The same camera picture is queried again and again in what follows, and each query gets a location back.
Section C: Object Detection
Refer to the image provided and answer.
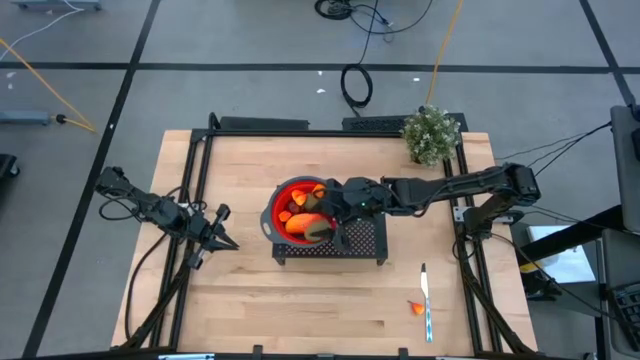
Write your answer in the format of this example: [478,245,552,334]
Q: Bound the black keyboard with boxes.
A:
[610,281,640,352]

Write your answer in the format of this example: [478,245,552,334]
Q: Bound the red grey collapsible colander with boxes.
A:
[259,175,351,247]

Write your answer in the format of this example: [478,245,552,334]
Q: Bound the white sheet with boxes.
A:
[519,224,597,285]

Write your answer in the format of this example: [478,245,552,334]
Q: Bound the yellow floor cable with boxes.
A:
[0,38,97,134]
[424,0,465,107]

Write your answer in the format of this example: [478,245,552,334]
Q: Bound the grey metal floor bar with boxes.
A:
[12,0,102,12]
[0,110,52,127]

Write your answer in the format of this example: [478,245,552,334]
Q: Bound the silver table knife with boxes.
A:
[419,262,435,344]

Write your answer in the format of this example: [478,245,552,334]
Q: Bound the black perforated metal stand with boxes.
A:
[271,185,389,266]

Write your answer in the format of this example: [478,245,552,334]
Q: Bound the black aluminium table frame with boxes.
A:
[119,112,539,360]

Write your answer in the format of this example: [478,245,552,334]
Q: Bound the grey cabinet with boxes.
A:
[608,103,640,231]

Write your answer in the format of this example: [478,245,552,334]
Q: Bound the black coiled floor cable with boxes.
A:
[313,0,435,117]

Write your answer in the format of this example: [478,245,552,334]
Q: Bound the black flat box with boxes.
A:
[218,115,310,133]

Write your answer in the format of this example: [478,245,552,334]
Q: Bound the black diagonal beam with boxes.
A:
[519,203,626,262]

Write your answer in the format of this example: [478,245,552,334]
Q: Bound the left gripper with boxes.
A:
[184,202,240,271]

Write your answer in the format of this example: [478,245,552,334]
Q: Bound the green potted plant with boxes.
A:
[399,103,462,168]

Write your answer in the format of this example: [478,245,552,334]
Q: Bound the black arm base cable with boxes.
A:
[123,232,171,342]

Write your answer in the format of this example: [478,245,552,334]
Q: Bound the black equipment base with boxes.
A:
[0,153,21,179]

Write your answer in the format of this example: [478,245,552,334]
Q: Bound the black perforated box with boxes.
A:
[341,113,469,133]

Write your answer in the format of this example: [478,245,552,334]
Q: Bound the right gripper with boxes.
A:
[315,175,397,254]

